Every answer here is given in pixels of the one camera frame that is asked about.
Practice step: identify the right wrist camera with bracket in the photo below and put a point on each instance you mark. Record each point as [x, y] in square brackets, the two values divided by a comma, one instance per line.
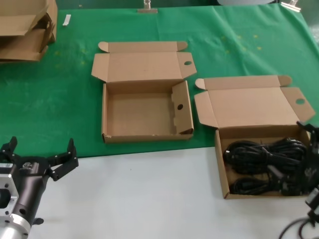
[314, 200]

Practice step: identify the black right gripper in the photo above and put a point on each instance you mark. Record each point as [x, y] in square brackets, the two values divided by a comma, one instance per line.
[313, 164]

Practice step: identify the white paper strip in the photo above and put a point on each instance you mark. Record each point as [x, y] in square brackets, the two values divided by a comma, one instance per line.
[66, 20]

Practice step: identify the green table cloth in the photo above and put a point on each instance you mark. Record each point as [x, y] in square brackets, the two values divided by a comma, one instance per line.
[49, 99]

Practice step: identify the open cardboard box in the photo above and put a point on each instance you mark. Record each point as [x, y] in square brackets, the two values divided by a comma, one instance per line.
[249, 109]

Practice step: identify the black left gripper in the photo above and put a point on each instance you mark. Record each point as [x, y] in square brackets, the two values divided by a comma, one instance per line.
[30, 184]

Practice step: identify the metal table clamp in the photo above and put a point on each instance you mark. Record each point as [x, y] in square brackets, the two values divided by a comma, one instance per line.
[147, 9]

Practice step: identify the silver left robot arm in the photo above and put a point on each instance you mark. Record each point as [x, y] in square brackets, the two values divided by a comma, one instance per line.
[12, 229]

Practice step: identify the open cardboard box torn corner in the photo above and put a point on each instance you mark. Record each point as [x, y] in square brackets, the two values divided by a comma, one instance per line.
[139, 112]

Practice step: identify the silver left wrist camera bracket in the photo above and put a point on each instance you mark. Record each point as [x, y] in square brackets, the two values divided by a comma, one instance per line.
[7, 181]

